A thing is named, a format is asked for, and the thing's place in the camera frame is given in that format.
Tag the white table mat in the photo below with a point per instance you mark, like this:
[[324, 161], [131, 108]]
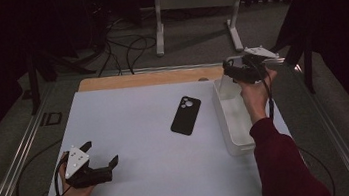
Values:
[[158, 174]]

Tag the person's right hand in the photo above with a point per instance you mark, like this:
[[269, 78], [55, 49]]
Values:
[[257, 101]]

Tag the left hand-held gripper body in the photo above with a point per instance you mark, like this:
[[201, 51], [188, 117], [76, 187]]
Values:
[[76, 163]]

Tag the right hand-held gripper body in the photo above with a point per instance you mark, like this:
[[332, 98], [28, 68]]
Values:
[[252, 68]]

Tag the black phone case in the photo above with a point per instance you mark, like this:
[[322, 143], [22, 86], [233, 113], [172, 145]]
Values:
[[186, 115]]

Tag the white plastic tray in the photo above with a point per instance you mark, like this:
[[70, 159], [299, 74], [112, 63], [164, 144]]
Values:
[[234, 121]]

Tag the black metal stand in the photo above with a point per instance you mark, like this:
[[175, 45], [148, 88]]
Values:
[[33, 85], [307, 64]]

